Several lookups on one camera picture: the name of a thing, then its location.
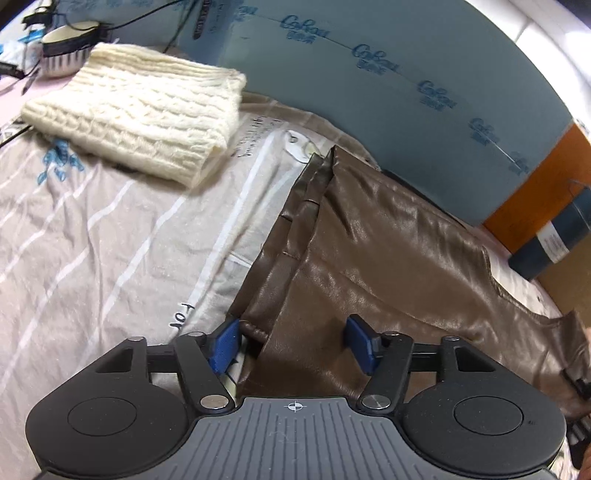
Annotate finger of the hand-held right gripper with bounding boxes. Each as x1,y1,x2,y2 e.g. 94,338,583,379
568,414,591,468
562,367,591,400

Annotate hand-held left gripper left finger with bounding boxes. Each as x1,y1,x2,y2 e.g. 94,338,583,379
95,320,242,414

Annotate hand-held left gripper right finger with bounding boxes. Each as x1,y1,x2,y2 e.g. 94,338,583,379
346,314,499,412

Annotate brown leather garment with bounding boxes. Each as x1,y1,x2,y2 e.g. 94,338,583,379
226,145,591,423

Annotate dark blue roll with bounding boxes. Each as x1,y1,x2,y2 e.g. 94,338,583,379
508,186,591,281

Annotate beige striped bed sheet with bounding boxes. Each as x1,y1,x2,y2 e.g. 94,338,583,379
0,90,591,480

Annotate white fabric tag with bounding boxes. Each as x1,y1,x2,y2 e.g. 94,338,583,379
284,130,322,163

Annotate cream knitted sweater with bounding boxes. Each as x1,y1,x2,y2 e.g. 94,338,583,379
21,42,248,189

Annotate blue printed foam board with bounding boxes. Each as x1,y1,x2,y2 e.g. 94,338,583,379
53,0,575,227

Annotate striped round bowl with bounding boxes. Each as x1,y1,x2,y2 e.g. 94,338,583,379
41,21,101,77

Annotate blue and white packet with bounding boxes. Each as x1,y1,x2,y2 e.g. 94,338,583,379
0,39,32,66

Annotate black cable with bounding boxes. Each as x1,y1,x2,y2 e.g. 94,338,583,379
108,0,197,52

